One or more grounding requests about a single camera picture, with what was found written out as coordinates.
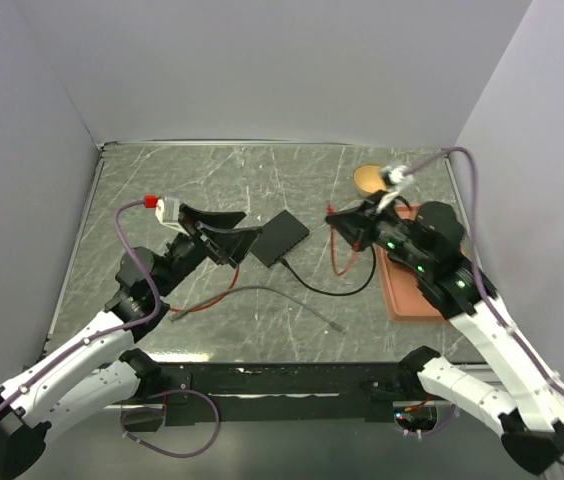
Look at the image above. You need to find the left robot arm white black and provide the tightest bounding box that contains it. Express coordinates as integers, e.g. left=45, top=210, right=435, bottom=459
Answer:
left=0, top=204, right=262, bottom=479

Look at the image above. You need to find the black network switch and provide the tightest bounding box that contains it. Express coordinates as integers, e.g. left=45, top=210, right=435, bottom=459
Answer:
left=251, top=210, right=310, bottom=268

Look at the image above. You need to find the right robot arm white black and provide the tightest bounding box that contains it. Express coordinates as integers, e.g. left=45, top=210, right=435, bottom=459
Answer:
left=325, top=198, right=564, bottom=475

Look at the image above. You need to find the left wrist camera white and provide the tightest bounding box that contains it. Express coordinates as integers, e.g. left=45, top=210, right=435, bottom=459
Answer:
left=143, top=195, right=185, bottom=233

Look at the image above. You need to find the red ethernet cable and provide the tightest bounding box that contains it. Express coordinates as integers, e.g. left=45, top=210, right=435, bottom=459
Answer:
left=166, top=264, right=241, bottom=314
left=325, top=200, right=363, bottom=277

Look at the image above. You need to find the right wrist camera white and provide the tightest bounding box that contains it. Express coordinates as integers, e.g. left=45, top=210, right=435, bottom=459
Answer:
left=376, top=165, right=414, bottom=213

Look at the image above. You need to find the salmon pink tray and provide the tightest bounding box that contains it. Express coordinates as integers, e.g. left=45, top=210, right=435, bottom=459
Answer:
left=374, top=202, right=456, bottom=324

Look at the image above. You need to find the grey ethernet cable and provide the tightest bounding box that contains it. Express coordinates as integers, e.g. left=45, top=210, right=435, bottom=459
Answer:
left=169, top=285, right=348, bottom=335

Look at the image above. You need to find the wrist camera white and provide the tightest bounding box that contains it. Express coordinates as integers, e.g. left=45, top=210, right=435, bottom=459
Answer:
left=376, top=165, right=414, bottom=213
left=143, top=195, right=185, bottom=233

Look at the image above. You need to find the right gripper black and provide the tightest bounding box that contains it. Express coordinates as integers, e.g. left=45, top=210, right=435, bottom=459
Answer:
left=326, top=188, right=430, bottom=271

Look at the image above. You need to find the black ethernet cable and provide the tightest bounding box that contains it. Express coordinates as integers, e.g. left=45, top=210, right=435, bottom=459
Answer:
left=281, top=247, right=378, bottom=297

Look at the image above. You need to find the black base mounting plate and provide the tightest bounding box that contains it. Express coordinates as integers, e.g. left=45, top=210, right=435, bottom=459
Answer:
left=99, top=360, right=458, bottom=427

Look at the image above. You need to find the yellow ceramic bowl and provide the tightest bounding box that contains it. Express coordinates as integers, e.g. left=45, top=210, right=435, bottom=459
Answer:
left=353, top=164, right=386, bottom=198

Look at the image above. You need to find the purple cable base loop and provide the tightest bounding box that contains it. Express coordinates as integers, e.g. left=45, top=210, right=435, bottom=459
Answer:
left=119, top=388, right=221, bottom=459

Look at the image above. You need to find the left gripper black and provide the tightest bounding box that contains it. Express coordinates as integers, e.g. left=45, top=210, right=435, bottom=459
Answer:
left=156, top=203, right=264, bottom=296

